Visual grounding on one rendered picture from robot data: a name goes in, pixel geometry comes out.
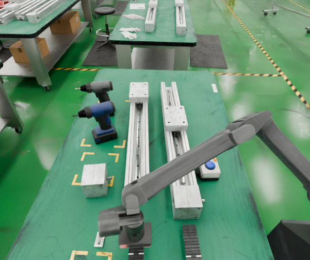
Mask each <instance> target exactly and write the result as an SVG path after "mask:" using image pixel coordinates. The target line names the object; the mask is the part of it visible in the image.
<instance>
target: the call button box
mask: <svg viewBox="0 0 310 260"><path fill-rule="evenodd" d="M210 161H213V162H214V163H215V167H214V168H213V169H210V168H207V167H206V163H205V164H204V165H202V166H200V167H198V170H196V171H195V174H199V175H200V179H201V181H218V179H219V177H220V174H221V172H220V169H219V165H218V162H217V161H214V159H212V160H210Z"/></svg>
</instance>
